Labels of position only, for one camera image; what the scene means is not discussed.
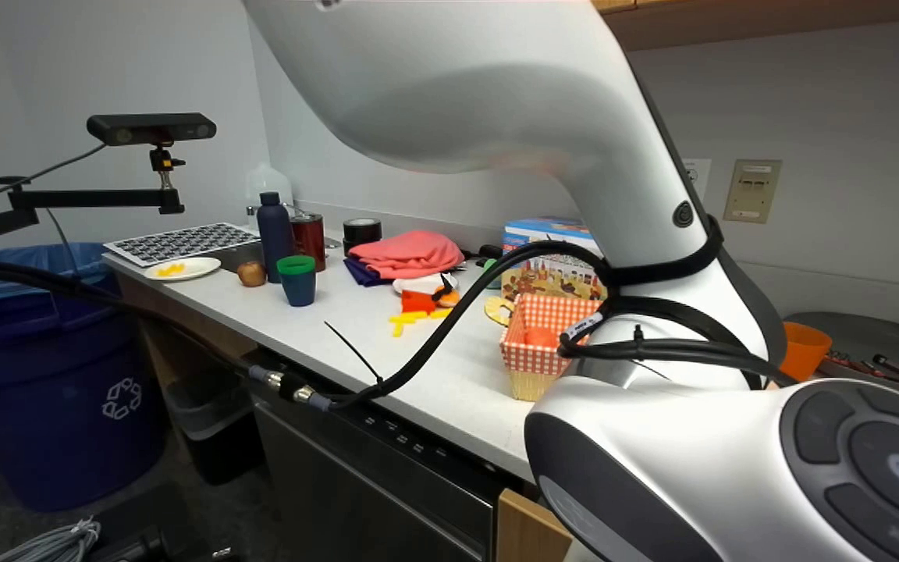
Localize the blue toy food box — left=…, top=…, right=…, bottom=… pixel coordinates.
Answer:
left=499, top=216, right=613, bottom=307

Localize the thick black cable hose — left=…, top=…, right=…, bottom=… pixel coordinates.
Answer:
left=0, top=234, right=788, bottom=411

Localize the red cup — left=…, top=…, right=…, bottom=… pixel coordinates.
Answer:
left=292, top=211, right=328, bottom=273

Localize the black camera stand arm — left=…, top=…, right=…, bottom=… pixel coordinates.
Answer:
left=0, top=142, right=192, bottom=257

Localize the beige switch plate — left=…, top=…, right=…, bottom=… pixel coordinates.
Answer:
left=723, top=156, right=788, bottom=226

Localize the wooden upper cabinet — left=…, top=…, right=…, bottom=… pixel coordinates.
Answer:
left=589, top=0, right=899, bottom=55

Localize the small brown toy food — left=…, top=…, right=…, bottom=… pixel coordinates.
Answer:
left=235, top=258, right=269, bottom=289

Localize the wooden lower cabinet frame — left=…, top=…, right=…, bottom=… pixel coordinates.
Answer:
left=115, top=271, right=257, bottom=393

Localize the black red tool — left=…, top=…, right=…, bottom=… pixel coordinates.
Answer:
left=822, top=353, right=899, bottom=383

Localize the dark blue bottle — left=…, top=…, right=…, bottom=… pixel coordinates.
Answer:
left=257, top=190, right=298, bottom=280

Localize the orange yellow toy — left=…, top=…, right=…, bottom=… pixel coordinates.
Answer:
left=398, top=288, right=443, bottom=315

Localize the black bar camera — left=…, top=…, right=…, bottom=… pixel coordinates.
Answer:
left=85, top=108, right=219, bottom=150

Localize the pale yellow round dish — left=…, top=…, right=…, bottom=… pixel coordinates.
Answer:
left=482, top=294, right=518, bottom=327

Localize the orange cup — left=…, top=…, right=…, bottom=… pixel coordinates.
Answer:
left=774, top=318, right=836, bottom=383

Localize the black cup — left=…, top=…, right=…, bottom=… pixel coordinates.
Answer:
left=341, top=216, right=383, bottom=257

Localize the black flat object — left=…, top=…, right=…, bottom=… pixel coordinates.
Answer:
left=466, top=240, right=506, bottom=266

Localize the grey grid tray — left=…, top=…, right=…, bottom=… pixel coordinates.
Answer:
left=103, top=217, right=267, bottom=273

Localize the dark blue cloth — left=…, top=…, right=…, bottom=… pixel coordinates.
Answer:
left=341, top=254, right=398, bottom=289

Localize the blue cup green rim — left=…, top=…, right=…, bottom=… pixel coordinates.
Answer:
left=276, top=254, right=323, bottom=310

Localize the pink cloth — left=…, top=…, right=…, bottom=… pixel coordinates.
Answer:
left=346, top=226, right=469, bottom=280

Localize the yellow toy fry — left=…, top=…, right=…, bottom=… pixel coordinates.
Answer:
left=383, top=307, right=459, bottom=340

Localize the small white plate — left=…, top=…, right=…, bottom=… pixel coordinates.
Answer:
left=145, top=254, right=225, bottom=288

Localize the small black trash bin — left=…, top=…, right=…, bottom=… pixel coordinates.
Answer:
left=163, top=367, right=267, bottom=487

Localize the black dishwasher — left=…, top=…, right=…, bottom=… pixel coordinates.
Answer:
left=245, top=355, right=499, bottom=562

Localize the blue recycling bin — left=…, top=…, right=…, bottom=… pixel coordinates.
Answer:
left=0, top=244, right=173, bottom=515

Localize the checkered lined basket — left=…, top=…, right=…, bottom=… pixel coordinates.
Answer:
left=496, top=289, right=607, bottom=404

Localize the dark round tray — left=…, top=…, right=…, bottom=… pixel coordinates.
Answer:
left=788, top=310, right=899, bottom=387

